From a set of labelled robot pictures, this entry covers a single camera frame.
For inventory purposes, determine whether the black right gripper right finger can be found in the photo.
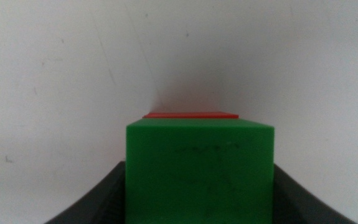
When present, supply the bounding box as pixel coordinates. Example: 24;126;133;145
273;164;358;224

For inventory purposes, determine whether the green cube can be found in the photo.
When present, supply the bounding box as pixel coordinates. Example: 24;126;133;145
125;118;275;224

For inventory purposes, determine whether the red cube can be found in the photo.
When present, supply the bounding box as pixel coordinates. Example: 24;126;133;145
142;111;240;119

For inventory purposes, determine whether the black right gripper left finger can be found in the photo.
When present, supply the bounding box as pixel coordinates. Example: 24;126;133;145
44;161;126;224

